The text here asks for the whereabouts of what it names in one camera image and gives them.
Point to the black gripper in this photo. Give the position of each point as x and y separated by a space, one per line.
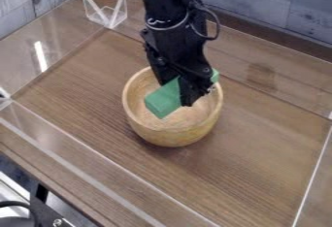
175 35

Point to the green foam block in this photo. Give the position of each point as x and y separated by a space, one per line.
163 101

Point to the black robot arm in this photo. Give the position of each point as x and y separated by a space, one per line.
175 35

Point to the wooden bowl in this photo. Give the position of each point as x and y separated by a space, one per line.
182 127

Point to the clear acrylic corner bracket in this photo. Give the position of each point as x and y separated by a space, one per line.
106 16

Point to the black table frame bracket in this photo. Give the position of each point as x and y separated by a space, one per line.
55 213

